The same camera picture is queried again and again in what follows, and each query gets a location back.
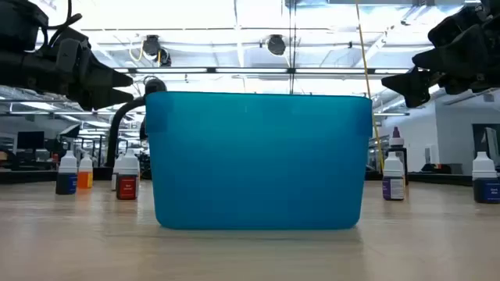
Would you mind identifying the large bottle purple tip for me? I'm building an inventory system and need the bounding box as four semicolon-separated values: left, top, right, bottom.
386;126;409;185

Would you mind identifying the black bag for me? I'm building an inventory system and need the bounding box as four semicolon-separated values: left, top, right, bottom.
420;162;454;175

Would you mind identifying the black tilted monitor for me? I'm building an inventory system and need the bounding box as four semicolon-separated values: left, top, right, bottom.
58;123;81;140

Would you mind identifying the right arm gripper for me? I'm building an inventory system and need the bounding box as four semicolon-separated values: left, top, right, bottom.
381;0;500;108

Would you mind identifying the black desk lamp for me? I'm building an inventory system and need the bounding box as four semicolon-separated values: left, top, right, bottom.
93;76;168;180

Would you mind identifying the dark glass doorway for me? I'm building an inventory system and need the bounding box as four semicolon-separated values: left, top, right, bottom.
471;123;500;176

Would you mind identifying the teal translucent plastic bin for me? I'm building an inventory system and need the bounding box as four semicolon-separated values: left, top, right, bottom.
145;91;373;230

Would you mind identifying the yellow hanging cable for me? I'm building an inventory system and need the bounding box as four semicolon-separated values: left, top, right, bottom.
354;0;387;173

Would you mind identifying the black hanging cable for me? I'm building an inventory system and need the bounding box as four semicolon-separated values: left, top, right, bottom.
287;0;297;95

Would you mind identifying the small purple food coloring bottle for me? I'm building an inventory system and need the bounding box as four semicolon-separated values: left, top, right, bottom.
382;151;405;201

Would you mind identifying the white wall box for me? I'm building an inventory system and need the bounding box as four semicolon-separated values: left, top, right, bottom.
424;144;441;165

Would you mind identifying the dark blue food coloring bottle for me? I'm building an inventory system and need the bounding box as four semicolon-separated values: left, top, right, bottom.
471;151;500;205
55;150;78;195

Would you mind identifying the red food coloring bottle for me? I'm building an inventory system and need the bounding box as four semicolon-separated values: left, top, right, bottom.
116;150;140;201

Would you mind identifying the black aluminium rig frame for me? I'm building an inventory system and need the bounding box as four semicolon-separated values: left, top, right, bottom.
0;169;500;187

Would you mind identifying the black computer monitor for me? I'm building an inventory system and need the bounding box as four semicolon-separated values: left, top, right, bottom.
16;130;45;151

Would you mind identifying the orange food coloring bottle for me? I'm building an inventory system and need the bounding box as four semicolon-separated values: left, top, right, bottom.
77;152;94;190

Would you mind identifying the black ceiling cable reel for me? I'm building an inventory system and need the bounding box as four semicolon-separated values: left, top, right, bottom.
266;34;288;57
130;34;173;67

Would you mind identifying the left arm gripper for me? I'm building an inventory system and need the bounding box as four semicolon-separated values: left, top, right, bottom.
55;37;134;112

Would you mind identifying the overhead light bar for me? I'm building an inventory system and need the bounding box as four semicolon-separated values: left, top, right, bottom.
112;66;411;76

